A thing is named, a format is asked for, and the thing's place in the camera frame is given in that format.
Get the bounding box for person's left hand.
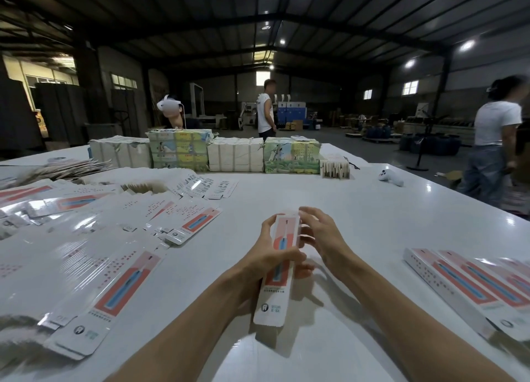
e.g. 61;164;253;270
234;214;316;300

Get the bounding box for pile of carton blanks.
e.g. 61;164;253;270
0;166;237;362

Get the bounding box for pile of grey flat sheets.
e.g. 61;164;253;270
0;156;109;184

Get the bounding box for person's right hand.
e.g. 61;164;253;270
298;206;363;281

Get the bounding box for green printed carton bundle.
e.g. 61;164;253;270
263;136;321;175

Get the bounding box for person's right forearm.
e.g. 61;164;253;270
340;257;515;382

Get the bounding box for blue bins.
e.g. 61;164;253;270
399;134;462;156

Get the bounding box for white plastic bags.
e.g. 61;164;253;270
505;187;530;217

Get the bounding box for dark grey cabinet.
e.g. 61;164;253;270
33;82;88;147

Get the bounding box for grey crate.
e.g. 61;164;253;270
85;123;124;140

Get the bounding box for white headset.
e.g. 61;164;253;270
157;94;185;118

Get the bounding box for blue machine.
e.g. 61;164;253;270
277;100;308;130

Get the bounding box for red white carton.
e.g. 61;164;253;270
253;213;301;327

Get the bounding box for small white object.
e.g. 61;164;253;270
378;168;405;187

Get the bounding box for row of white cartons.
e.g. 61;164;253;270
207;136;265;173
88;136;152;169

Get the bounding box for black floor stand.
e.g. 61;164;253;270
407;104;452;173

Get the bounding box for green yellow carton bundle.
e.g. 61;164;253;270
147;128;214;172

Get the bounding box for small beige card stack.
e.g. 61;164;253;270
321;160;351;180

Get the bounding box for person's left forearm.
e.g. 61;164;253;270
108;272;258;382

